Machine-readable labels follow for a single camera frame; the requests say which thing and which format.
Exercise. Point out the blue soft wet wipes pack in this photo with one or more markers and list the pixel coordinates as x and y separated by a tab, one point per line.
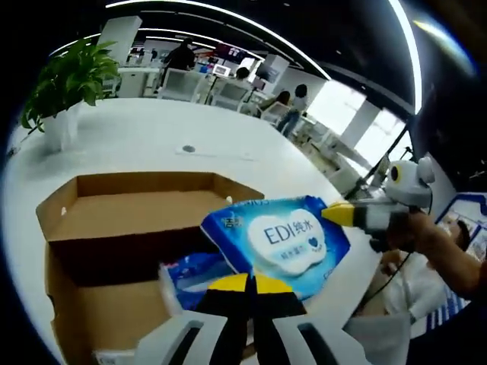
285	243

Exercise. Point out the blue framed display board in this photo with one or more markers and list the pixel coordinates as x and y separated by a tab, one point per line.
468	201

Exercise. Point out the white printed carton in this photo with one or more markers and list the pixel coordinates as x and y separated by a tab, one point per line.
112	357

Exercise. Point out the blue white striped board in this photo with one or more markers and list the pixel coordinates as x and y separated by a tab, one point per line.
449	311

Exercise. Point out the blue soft tissue pack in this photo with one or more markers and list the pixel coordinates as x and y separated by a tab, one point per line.
198	277

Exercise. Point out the person's right hand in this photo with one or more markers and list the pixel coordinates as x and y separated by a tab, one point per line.
418	233

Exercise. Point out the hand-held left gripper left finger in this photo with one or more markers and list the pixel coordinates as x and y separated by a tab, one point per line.
213	327

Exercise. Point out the green plant in white pot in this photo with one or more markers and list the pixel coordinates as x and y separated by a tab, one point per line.
68	80

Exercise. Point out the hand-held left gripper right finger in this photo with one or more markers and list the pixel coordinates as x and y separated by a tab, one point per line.
281	327

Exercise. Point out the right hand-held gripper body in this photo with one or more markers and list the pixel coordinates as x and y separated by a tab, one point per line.
409	186

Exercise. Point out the red wall screen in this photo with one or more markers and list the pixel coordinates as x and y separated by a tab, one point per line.
228	51

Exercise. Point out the row of white office chairs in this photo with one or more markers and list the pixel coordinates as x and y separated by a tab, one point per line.
179	81

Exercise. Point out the cardboard shoe box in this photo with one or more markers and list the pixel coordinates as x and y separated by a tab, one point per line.
133	216

